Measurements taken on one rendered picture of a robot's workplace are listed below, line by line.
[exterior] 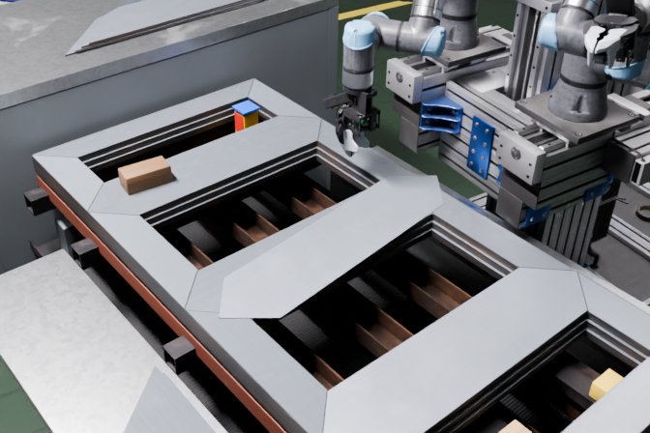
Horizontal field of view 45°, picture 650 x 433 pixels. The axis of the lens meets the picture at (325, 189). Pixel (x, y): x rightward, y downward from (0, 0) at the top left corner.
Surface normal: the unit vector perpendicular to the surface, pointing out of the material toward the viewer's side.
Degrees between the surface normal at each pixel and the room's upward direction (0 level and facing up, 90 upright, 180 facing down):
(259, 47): 90
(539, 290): 0
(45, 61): 0
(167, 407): 0
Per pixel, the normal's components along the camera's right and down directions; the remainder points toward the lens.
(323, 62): 0.65, 0.44
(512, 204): -0.85, 0.29
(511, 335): 0.01, -0.82
